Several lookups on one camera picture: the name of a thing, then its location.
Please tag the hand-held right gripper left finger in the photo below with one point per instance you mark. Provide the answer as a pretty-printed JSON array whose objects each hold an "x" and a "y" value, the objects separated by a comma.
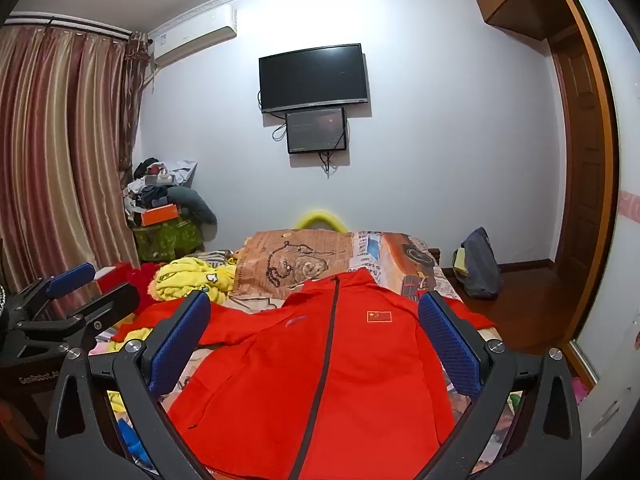
[{"x": 180, "y": 347}]

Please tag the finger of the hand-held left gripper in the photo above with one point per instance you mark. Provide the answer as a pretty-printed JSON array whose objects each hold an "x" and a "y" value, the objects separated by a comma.
[
  {"x": 70, "y": 276},
  {"x": 112, "y": 302}
]

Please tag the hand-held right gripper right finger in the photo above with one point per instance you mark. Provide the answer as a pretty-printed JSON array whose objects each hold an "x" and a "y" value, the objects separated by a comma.
[{"x": 450, "y": 347}]

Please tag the red zip jacket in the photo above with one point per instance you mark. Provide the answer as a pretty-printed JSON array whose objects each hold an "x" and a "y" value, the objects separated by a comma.
[{"x": 340, "y": 360}]

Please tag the pile of clothes and clutter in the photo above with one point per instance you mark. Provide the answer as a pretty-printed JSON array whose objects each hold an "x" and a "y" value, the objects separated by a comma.
[{"x": 150, "y": 185}]

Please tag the red plush blanket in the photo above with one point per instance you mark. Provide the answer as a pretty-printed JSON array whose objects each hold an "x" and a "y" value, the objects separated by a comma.
[{"x": 140, "y": 280}]

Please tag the yellow cartoon fleece blanket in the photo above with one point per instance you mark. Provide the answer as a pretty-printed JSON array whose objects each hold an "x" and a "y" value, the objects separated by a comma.
[{"x": 190, "y": 275}]

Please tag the bed with printed sheet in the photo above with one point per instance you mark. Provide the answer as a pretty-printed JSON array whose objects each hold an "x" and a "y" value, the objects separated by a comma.
[{"x": 247, "y": 305}]

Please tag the grey backpack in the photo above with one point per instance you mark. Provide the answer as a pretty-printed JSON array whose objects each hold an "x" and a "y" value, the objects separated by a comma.
[{"x": 482, "y": 265}]

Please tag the orange box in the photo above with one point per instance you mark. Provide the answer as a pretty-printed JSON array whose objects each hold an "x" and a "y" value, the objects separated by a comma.
[{"x": 160, "y": 215}]

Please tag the blue cloth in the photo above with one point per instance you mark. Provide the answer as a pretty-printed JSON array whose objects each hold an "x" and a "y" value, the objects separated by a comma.
[{"x": 132, "y": 440}]

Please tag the car print pillow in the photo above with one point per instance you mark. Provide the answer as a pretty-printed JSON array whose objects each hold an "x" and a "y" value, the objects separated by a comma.
[{"x": 400, "y": 255}]

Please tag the striped brown curtain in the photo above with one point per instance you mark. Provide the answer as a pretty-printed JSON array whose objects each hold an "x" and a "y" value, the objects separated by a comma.
[{"x": 60, "y": 160}]

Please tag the grey neck pillow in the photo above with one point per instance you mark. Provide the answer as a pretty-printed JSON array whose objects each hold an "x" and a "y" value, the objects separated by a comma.
[{"x": 197, "y": 205}]

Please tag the pink item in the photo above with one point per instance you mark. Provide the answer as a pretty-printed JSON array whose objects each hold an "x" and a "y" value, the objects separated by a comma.
[{"x": 580, "y": 391}]

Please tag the brown printed pillow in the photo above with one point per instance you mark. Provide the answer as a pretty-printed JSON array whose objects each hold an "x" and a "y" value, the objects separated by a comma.
[{"x": 300, "y": 260}]

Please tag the white wardrobe door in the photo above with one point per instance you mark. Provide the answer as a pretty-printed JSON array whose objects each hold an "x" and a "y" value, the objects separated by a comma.
[{"x": 620, "y": 260}]

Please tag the wooden door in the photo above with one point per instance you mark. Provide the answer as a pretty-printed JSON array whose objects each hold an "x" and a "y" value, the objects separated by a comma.
[{"x": 582, "y": 160}]

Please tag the dark curtain rod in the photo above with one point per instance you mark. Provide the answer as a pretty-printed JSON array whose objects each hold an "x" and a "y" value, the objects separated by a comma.
[{"x": 70, "y": 24}]

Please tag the white air conditioner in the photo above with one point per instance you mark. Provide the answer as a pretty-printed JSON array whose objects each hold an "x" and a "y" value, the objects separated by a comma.
[{"x": 192, "y": 35}]

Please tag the small black wall monitor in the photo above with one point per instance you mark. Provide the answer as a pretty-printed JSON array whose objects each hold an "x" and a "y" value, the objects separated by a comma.
[{"x": 316, "y": 130}]

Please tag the black wall television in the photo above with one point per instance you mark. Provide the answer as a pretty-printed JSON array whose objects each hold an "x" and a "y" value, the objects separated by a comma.
[{"x": 314, "y": 77}]

